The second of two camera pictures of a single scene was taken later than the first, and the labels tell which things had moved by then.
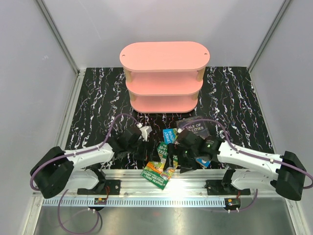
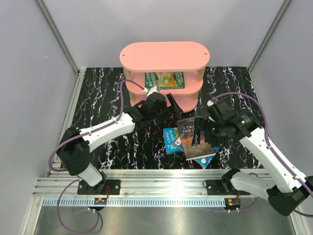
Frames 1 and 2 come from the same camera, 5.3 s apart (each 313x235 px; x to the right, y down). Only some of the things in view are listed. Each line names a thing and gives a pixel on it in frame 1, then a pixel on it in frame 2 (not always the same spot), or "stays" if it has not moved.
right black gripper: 187,166 -> 201,124
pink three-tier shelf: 164,77 stays
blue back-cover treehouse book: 204,163 stays
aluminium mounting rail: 184,184 stays
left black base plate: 111,187 stays
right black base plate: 215,187 stays
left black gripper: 146,154 -> 174,108
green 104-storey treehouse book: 154,171 -> 165,80
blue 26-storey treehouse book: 169,135 stays
